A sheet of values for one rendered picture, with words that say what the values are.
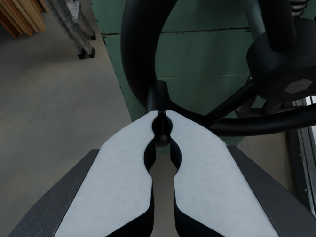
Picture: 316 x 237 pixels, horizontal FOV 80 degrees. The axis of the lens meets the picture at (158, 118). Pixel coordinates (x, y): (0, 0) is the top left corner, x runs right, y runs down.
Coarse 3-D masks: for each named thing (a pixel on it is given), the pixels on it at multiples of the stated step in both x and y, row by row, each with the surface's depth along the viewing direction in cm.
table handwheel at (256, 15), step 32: (128, 0) 11; (160, 0) 10; (256, 0) 19; (288, 0) 11; (128, 32) 12; (160, 32) 13; (256, 32) 18; (288, 32) 13; (128, 64) 15; (256, 64) 16; (288, 64) 14; (288, 96) 17; (224, 128) 27; (256, 128) 27; (288, 128) 26
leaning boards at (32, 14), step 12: (0, 0) 124; (12, 0) 126; (24, 0) 127; (36, 0) 153; (0, 12) 131; (12, 12) 127; (24, 12) 133; (36, 12) 139; (12, 24) 141; (24, 24) 137; (36, 24) 140
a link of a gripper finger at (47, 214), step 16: (80, 160) 8; (64, 176) 7; (80, 176) 7; (48, 192) 7; (64, 192) 7; (32, 208) 6; (48, 208) 6; (64, 208) 6; (16, 224) 6; (32, 224) 6; (48, 224) 6
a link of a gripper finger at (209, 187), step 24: (168, 120) 11; (192, 144) 8; (216, 144) 8; (192, 168) 7; (216, 168) 7; (192, 192) 6; (216, 192) 6; (240, 192) 6; (192, 216) 6; (216, 216) 6; (240, 216) 6; (264, 216) 6
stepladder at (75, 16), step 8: (48, 0) 99; (56, 0) 97; (64, 0) 117; (72, 0) 114; (48, 8) 101; (64, 8) 103; (72, 8) 114; (80, 8) 117; (56, 16) 105; (64, 16) 104; (72, 16) 110; (80, 16) 123; (64, 24) 111; (72, 24) 109; (88, 24) 133; (64, 32) 114; (80, 32) 117; (88, 32) 134; (72, 40) 119; (80, 40) 118; (80, 48) 128; (88, 48) 125; (80, 56) 128
